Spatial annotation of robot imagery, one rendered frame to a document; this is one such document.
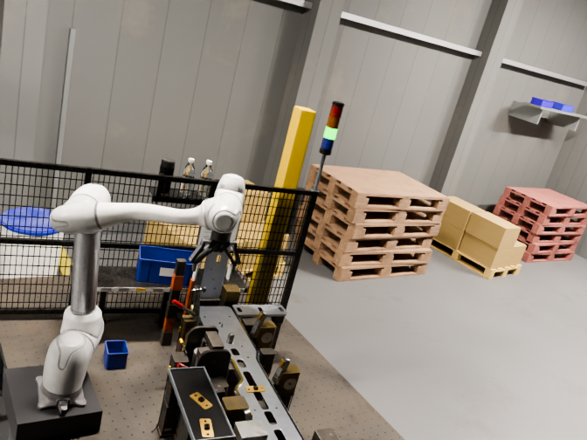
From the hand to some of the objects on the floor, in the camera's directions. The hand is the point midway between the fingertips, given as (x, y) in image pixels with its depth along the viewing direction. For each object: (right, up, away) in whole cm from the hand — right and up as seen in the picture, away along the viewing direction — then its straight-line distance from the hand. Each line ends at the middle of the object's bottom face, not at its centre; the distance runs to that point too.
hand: (211, 277), depth 217 cm
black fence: (-76, -97, +121) cm, 172 cm away
